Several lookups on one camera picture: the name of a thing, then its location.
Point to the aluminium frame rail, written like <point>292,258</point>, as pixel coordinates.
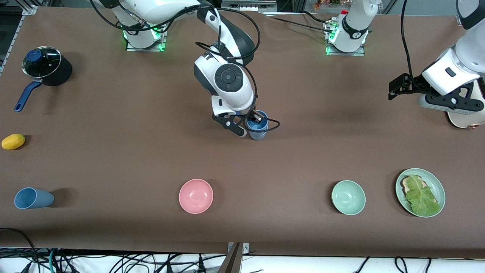
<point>15,30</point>

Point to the yellow lemon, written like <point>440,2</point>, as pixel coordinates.
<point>13,141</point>

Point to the silver metal frame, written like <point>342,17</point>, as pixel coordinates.
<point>248,5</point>

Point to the small metal table bracket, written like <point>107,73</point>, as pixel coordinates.
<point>245,247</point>

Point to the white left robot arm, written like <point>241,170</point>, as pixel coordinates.
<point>356,22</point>

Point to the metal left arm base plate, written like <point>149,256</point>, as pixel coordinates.
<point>346,54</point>

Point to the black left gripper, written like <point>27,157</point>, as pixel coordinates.
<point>413,83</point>

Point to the mint green bowl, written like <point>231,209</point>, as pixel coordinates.
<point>348,197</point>

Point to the dark brown pole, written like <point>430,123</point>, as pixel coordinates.
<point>232,261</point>

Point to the toast slice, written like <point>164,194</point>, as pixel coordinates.
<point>406,185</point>

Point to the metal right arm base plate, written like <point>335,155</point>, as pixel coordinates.
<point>146,48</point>

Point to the green lettuce leaf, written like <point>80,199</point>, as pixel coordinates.
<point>422,197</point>

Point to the mint green plate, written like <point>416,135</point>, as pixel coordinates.
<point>435,185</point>

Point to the blue plastic cup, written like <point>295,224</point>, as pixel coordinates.
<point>39,199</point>
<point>254,127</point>
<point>258,135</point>

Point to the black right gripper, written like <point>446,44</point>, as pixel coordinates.
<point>257,118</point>

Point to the pink bowl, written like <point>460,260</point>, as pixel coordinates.
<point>196,196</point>

